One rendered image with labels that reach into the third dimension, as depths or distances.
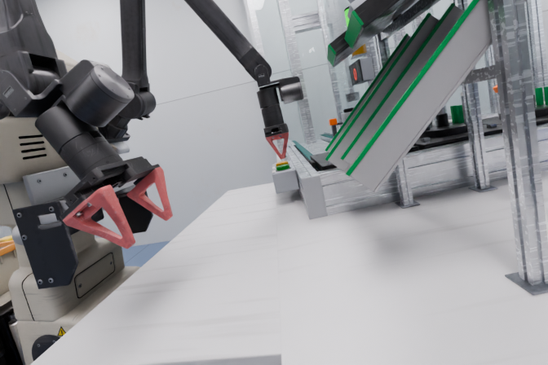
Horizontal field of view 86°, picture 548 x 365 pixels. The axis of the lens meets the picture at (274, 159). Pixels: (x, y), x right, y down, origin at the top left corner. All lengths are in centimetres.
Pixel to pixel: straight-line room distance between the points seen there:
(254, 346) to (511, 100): 38
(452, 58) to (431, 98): 5
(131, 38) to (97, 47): 304
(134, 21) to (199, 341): 76
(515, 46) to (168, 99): 327
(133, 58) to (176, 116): 254
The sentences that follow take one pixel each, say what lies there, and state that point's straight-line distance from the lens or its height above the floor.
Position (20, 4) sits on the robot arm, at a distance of 53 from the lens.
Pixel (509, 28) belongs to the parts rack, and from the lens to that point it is 40.
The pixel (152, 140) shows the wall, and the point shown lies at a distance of 358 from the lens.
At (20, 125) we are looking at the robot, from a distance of 76.
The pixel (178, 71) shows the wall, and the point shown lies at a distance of 343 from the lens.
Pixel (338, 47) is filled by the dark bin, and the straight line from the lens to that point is 54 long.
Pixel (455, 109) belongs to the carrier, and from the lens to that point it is 100.
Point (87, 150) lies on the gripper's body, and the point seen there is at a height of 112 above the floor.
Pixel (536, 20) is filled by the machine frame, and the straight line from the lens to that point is 195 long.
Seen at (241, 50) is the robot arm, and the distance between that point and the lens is 84.
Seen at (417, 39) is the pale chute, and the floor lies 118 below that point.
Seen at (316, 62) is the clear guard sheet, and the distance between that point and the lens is 223.
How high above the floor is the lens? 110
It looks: 7 degrees down
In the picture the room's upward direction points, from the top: 12 degrees counter-clockwise
